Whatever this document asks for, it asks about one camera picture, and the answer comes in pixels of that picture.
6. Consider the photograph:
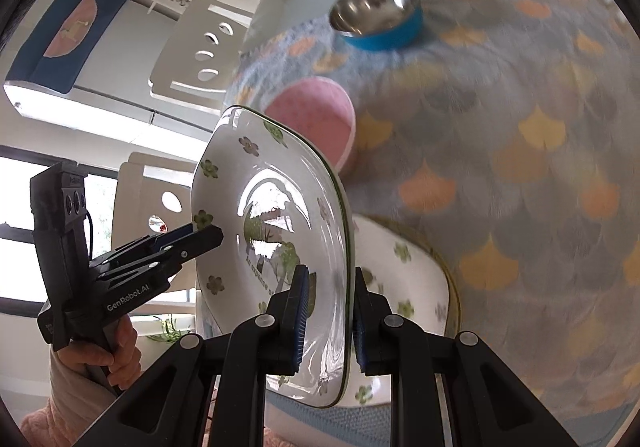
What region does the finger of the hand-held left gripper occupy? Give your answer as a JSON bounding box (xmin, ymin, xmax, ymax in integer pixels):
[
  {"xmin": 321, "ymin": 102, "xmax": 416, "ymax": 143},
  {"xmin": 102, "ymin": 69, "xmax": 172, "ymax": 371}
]
[
  {"xmin": 92, "ymin": 225, "xmax": 224, "ymax": 289},
  {"xmin": 90, "ymin": 223, "xmax": 196, "ymax": 269}
]

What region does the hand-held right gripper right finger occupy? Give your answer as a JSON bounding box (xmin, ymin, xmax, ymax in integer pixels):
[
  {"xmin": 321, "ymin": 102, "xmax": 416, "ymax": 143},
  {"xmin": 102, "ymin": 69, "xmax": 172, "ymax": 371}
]
[{"xmin": 351, "ymin": 266, "xmax": 581, "ymax": 447}]

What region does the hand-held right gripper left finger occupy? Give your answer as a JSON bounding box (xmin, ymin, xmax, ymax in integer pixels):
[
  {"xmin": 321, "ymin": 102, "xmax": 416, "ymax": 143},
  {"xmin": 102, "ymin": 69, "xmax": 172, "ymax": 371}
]
[{"xmin": 72, "ymin": 265, "xmax": 318, "ymax": 447}]

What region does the pink cartoon bowl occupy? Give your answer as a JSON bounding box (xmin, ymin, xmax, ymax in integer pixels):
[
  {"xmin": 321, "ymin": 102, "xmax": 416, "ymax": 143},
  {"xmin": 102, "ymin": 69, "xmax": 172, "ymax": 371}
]
[{"xmin": 264, "ymin": 78, "xmax": 357, "ymax": 175}]

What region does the blue steel bowl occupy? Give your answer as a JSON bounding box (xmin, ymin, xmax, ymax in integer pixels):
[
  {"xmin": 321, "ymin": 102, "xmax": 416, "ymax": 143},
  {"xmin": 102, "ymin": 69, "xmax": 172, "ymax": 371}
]
[{"xmin": 328, "ymin": 0, "xmax": 424, "ymax": 53}]

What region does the person's left forearm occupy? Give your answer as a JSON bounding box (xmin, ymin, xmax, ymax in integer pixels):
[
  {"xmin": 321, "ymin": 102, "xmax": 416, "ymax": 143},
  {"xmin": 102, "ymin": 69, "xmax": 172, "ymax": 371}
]
[{"xmin": 20, "ymin": 344, "xmax": 126, "ymax": 447}]

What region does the person's left hand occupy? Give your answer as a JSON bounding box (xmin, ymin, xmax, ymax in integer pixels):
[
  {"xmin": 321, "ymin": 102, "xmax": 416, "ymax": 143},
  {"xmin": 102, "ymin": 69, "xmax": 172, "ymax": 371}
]
[{"xmin": 62, "ymin": 317, "xmax": 143, "ymax": 395}]

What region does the white chair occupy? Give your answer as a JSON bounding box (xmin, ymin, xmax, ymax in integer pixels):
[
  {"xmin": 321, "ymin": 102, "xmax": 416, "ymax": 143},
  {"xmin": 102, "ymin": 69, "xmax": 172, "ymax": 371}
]
[
  {"xmin": 148, "ymin": 0, "xmax": 256, "ymax": 110},
  {"xmin": 112, "ymin": 152, "xmax": 201, "ymax": 318}
]

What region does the green plant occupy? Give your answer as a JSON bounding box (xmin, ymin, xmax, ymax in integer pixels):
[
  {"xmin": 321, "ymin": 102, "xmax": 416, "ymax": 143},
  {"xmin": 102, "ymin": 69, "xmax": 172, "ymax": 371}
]
[{"xmin": 147, "ymin": 314, "xmax": 196, "ymax": 343}]

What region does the scale-patterned fluffy mat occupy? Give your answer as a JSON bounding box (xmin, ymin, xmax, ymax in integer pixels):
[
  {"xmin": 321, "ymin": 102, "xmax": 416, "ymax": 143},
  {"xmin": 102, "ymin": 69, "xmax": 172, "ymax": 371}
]
[{"xmin": 227, "ymin": 0, "xmax": 640, "ymax": 438}]

